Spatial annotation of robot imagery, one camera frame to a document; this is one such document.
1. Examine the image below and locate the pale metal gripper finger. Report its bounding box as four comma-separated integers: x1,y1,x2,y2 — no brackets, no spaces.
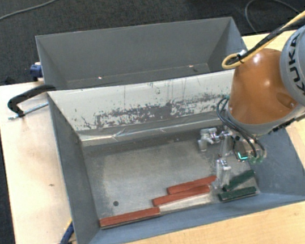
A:
195,126,222,153
211,157,236,191

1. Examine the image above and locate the dark green flat block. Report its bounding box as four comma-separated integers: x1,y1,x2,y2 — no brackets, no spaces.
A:
217,186,258,203
221,169,258,192

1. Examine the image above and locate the red-brown flat block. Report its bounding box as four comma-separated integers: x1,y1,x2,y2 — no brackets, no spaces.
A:
165,175,219,195
151,184,212,207
98,206,162,229

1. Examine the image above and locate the pale grey flat block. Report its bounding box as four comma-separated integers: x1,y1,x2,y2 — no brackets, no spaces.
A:
158,192,213,213

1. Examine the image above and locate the grey metal bin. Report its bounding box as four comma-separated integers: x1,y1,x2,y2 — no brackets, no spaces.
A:
35,0,305,244

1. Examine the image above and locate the pale wood board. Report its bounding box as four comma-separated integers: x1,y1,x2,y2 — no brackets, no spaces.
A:
0,39,305,244

